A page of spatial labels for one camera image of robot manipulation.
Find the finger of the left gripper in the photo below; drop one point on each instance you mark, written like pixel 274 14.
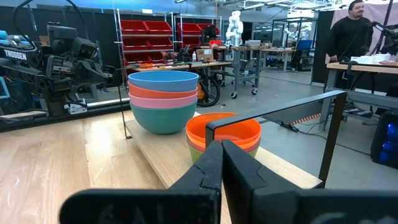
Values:
pixel 93 73
pixel 113 76

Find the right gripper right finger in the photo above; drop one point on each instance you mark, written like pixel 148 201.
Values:
pixel 248 186

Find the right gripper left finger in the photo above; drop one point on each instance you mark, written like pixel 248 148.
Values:
pixel 192 193

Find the small green translucent bowl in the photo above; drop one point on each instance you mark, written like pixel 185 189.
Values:
pixel 196 154

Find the large blue bowl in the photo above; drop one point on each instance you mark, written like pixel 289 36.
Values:
pixel 163 81

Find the large coral red bowl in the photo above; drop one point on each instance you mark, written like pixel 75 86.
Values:
pixel 161 94

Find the large pink bowl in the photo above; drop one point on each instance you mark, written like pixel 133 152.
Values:
pixel 161 103

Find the small orange translucent bowl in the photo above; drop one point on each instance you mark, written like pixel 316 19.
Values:
pixel 236 132

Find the large teal bowl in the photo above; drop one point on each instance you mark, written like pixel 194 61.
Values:
pixel 161 119

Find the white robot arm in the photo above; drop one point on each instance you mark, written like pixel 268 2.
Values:
pixel 234 29

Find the black desktop robot arm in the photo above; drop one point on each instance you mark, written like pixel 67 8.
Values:
pixel 390 43

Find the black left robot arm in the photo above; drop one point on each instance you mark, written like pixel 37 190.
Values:
pixel 18 56

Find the red storage bin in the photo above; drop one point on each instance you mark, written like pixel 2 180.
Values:
pixel 160 44
pixel 189 29
pixel 135 44
pixel 133 27
pixel 214 29
pixel 159 28

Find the metal rack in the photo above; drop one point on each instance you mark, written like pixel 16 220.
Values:
pixel 175 34
pixel 116 37

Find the long wooden workbench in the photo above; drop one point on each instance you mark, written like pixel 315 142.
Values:
pixel 186 66

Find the dark panel with orange stripes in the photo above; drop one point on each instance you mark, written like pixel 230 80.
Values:
pixel 289 113

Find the orange canister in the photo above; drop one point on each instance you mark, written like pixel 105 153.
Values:
pixel 200 91

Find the cardboard box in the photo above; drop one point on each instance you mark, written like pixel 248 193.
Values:
pixel 205 54

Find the black wheel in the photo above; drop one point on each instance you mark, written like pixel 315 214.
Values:
pixel 217 91

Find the grey wheeled table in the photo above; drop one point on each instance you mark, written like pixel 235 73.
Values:
pixel 245 49

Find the blue bin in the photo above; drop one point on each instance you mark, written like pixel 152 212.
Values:
pixel 304 45

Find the wooden desk with grey legs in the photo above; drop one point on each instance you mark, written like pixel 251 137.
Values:
pixel 357 68

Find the person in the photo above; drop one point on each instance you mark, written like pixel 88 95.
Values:
pixel 348 37

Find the pink chevron backdrop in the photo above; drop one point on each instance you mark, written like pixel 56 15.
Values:
pixel 374 14

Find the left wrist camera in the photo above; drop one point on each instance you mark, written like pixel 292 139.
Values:
pixel 84 48

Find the black metal rig frame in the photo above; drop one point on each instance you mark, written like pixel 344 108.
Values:
pixel 62 119

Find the wooden shelf with black frame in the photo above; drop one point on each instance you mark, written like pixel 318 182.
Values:
pixel 161 149

